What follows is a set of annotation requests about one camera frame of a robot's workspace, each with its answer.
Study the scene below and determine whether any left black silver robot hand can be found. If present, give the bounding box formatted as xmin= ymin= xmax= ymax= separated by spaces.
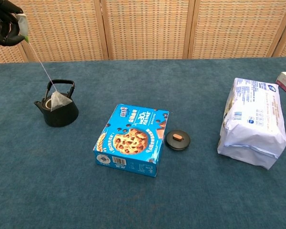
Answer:
xmin=0 ymin=0 xmax=29 ymax=46

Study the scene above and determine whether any pyramid tea bag with string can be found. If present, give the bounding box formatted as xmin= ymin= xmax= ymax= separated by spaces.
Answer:
xmin=23 ymin=35 xmax=73 ymax=112

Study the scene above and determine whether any black cast iron teapot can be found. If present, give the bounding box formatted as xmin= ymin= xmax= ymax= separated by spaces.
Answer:
xmin=33 ymin=79 xmax=79 ymax=128

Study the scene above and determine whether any black teapot lid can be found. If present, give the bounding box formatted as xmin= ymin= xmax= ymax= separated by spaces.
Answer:
xmin=165 ymin=129 xmax=191 ymax=151

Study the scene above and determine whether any woven bamboo folding screen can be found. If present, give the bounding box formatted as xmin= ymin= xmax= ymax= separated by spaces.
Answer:
xmin=0 ymin=0 xmax=286 ymax=65

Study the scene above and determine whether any blue chocolate cookie box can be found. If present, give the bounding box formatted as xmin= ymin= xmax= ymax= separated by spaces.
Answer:
xmin=93 ymin=103 xmax=170 ymax=178

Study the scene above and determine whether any blue carpet table mat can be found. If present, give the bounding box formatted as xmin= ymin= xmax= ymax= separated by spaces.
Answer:
xmin=0 ymin=56 xmax=286 ymax=229

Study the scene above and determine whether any white blue plastic package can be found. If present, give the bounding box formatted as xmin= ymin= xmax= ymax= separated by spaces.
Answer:
xmin=216 ymin=77 xmax=286 ymax=170

